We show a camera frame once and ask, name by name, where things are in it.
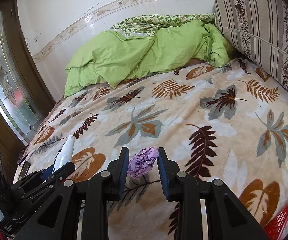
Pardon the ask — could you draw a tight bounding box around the leaf-print beige blanket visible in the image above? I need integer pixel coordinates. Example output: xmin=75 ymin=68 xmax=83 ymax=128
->
xmin=16 ymin=57 xmax=288 ymax=240

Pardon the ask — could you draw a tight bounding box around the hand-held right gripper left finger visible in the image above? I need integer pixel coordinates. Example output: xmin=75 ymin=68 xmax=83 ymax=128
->
xmin=17 ymin=146 xmax=130 ymax=240

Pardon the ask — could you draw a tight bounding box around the white spray bottle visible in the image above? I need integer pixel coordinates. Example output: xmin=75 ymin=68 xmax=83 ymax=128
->
xmin=52 ymin=134 xmax=75 ymax=174

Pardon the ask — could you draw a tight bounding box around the purple paper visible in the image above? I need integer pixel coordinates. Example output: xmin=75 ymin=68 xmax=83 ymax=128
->
xmin=128 ymin=147 xmax=158 ymax=179

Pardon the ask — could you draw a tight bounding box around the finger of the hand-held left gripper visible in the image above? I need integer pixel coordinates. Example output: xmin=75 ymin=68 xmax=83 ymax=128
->
xmin=47 ymin=162 xmax=76 ymax=180
xmin=35 ymin=168 xmax=55 ymax=182

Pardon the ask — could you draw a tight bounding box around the red plastic basket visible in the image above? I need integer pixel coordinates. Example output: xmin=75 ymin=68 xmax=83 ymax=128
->
xmin=263 ymin=186 xmax=288 ymax=240

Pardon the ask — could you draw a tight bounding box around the green quilt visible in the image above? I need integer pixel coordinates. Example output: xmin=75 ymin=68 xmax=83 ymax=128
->
xmin=64 ymin=12 xmax=235 ymax=98

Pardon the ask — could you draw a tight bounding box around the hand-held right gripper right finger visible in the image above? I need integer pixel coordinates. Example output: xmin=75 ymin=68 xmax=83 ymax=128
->
xmin=158 ymin=147 xmax=271 ymax=240

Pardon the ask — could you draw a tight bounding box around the striped floral pillow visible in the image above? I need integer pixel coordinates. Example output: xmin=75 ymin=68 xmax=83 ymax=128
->
xmin=214 ymin=0 xmax=288 ymax=110

